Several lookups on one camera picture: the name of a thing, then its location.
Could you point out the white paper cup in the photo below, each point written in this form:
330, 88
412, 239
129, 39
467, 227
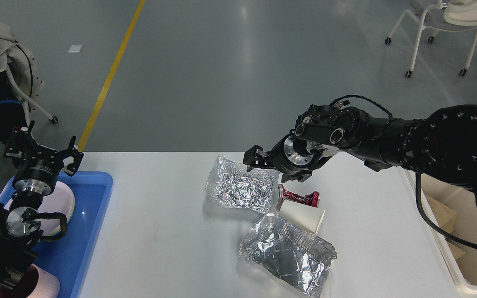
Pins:
307, 218

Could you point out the white chair on casters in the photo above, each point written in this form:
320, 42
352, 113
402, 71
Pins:
452, 16

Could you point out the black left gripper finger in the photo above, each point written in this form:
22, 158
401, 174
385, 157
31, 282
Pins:
69, 160
21, 144

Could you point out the pink ribbed mug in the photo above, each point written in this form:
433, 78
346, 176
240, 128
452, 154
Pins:
35, 283

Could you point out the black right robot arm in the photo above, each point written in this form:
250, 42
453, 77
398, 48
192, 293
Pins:
442, 146

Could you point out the pink plate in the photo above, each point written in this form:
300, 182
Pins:
62, 200

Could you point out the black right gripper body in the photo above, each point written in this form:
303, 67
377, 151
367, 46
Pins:
292, 163

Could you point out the white plastic bin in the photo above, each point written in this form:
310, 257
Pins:
463, 272

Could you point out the blue plastic tray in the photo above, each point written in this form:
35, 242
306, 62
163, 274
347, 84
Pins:
68, 258

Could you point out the foil tray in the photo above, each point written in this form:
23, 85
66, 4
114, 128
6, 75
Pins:
231, 185
299, 258

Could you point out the beige jacket on chair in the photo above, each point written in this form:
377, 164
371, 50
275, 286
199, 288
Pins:
21, 61

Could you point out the white chair with jacket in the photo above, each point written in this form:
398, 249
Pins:
27, 102

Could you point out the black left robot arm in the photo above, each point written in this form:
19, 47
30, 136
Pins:
16, 254

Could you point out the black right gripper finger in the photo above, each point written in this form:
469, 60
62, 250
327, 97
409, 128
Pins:
300, 177
256, 157

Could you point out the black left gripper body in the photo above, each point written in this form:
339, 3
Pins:
37, 175

